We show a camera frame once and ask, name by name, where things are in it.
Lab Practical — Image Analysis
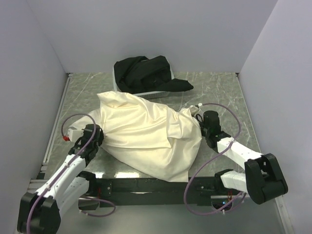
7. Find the cream satin pillowcase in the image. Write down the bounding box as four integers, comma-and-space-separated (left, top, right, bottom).
70, 91, 202, 182

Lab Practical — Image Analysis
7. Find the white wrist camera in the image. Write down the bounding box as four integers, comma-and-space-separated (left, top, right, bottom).
189, 103, 203, 117
63, 127, 83, 142

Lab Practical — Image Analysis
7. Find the aluminium frame rail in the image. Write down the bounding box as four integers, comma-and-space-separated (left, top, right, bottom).
27, 151, 51, 193

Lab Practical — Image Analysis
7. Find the purple cable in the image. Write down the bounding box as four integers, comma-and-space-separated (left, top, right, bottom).
183, 103, 247, 216
26, 113, 117, 227

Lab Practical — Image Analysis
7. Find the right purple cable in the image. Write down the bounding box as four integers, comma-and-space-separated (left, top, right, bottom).
183, 103, 247, 216

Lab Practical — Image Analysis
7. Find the black cloth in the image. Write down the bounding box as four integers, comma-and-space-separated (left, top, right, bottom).
114, 56, 194, 94

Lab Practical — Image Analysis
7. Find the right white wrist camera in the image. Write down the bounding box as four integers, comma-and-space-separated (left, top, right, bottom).
189, 103, 203, 117

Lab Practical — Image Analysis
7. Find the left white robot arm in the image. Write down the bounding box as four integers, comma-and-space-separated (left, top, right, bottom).
17, 124, 104, 234

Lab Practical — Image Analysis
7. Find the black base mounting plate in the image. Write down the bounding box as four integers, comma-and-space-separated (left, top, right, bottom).
86, 176, 238, 206

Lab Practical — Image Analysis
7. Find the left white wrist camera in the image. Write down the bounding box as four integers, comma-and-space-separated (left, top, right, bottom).
63, 127, 83, 142

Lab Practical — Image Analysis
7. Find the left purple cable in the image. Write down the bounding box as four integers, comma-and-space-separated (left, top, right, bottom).
26, 113, 117, 227

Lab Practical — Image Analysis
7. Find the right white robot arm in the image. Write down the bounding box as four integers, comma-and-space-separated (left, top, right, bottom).
199, 111, 289, 204

